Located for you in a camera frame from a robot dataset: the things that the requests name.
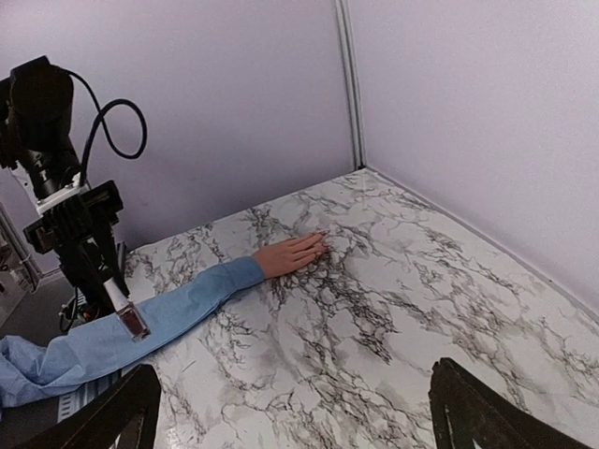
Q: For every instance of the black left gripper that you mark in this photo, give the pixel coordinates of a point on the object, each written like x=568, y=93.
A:
x=79, y=230

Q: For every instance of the mannequin hand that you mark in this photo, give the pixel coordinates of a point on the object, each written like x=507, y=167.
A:
x=285, y=257

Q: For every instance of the right aluminium frame post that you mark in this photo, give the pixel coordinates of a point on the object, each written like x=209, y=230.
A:
x=351, y=83

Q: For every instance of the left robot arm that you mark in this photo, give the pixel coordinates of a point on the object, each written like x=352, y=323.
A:
x=36, y=108

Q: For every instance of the red nail polish bottle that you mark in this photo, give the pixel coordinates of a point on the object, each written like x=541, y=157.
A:
x=127, y=312

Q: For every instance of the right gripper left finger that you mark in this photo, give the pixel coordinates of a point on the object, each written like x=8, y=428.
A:
x=124, y=415

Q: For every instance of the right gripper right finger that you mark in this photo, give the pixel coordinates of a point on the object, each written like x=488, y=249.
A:
x=466, y=413

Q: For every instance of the blue sleeved forearm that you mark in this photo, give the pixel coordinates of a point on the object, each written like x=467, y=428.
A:
x=88, y=352

